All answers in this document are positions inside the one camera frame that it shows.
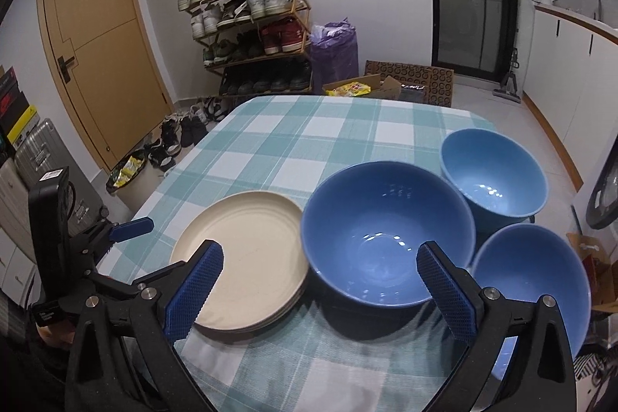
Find large cream plate front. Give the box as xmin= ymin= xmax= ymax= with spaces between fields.
xmin=170 ymin=192 xmax=309 ymax=334

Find person's left hand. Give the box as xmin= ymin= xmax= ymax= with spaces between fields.
xmin=37 ymin=323 xmax=75 ymax=348

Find white trash bin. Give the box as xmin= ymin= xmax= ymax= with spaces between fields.
xmin=105 ymin=148 xmax=149 ymax=213

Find blue bowl right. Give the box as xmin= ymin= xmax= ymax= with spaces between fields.
xmin=470 ymin=223 xmax=591 ymax=356

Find silver suitcase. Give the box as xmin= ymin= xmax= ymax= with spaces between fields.
xmin=1 ymin=119 xmax=108 ymax=257

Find teal checkered tablecloth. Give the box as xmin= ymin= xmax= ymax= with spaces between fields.
xmin=95 ymin=94 xmax=547 ymax=412

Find large blue bowl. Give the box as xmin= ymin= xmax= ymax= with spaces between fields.
xmin=301 ymin=161 xmax=477 ymax=309

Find blue bowl rear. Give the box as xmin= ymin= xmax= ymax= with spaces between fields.
xmin=440 ymin=129 xmax=549 ymax=234

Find white washing machine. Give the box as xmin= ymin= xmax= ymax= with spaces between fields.
xmin=572 ymin=146 xmax=617 ymax=234

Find wooden shoe rack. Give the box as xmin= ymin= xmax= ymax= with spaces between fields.
xmin=177 ymin=0 xmax=312 ymax=98

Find wooden door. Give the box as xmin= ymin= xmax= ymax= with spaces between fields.
xmin=37 ymin=0 xmax=172 ymax=170

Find yellow snack bag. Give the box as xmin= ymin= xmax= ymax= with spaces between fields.
xmin=326 ymin=80 xmax=372 ymax=97

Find purple bag bin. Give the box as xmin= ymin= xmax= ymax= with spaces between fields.
xmin=309 ymin=19 xmax=359 ymax=95

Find open cardboard box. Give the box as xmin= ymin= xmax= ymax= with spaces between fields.
xmin=323 ymin=74 xmax=401 ymax=100

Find vacuum cleaner head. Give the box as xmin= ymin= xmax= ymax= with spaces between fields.
xmin=492 ymin=48 xmax=522 ymax=103

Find white lower cabinets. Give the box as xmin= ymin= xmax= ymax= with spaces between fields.
xmin=524 ymin=4 xmax=617 ymax=189

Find patterned cardboard box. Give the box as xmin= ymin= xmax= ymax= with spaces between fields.
xmin=365 ymin=59 xmax=455 ymax=108

